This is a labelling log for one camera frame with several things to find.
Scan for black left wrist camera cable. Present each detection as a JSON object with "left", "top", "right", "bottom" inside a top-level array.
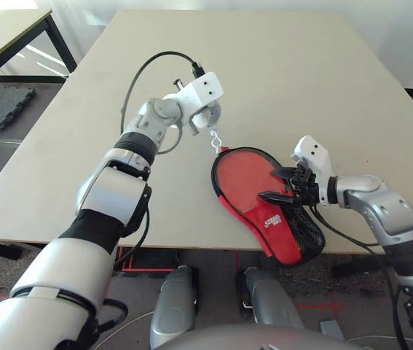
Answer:
[{"left": 119, "top": 50, "right": 205, "bottom": 156}]

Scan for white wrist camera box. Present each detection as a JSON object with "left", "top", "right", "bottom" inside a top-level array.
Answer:
[
  {"left": 173, "top": 71, "right": 226, "bottom": 121},
  {"left": 290, "top": 135, "right": 334, "bottom": 205}
]

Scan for beige side table black legs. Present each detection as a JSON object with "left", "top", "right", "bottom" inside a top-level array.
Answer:
[{"left": 0, "top": 9, "right": 79, "bottom": 142}]

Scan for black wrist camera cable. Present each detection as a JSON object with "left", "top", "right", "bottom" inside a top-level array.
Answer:
[
  {"left": 310, "top": 203, "right": 411, "bottom": 350},
  {"left": 119, "top": 50, "right": 205, "bottom": 156}
]

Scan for black foam floor mat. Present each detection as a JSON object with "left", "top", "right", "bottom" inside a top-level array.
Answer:
[{"left": 0, "top": 85, "right": 39, "bottom": 133}]

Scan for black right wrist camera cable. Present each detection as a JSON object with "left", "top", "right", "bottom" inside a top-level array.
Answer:
[{"left": 310, "top": 203, "right": 411, "bottom": 350}]

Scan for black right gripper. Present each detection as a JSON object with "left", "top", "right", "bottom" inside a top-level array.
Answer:
[{"left": 257, "top": 163, "right": 320, "bottom": 208}]

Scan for silver robot torso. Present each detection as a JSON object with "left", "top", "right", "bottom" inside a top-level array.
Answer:
[{"left": 151, "top": 323, "right": 373, "bottom": 350}]

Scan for red black mesh paddle case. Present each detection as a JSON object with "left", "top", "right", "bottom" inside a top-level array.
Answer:
[{"left": 211, "top": 145, "right": 326, "bottom": 266}]

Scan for white floor cable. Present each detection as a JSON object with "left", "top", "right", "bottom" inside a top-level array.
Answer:
[{"left": 93, "top": 312, "right": 154, "bottom": 350}]

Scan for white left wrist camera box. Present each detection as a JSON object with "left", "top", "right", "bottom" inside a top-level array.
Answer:
[{"left": 173, "top": 71, "right": 226, "bottom": 121}]

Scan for silver robot left leg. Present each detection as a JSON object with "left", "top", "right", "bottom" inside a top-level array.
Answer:
[{"left": 149, "top": 265, "right": 200, "bottom": 350}]

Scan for grey floor plate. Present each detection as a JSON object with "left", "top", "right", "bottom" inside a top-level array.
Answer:
[{"left": 318, "top": 319, "right": 346, "bottom": 341}]

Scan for red ping-pong paddle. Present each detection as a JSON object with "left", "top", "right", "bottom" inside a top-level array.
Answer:
[{"left": 216, "top": 149, "right": 294, "bottom": 213}]

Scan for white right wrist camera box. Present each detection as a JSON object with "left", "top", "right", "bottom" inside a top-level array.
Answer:
[{"left": 290, "top": 135, "right": 334, "bottom": 205}]

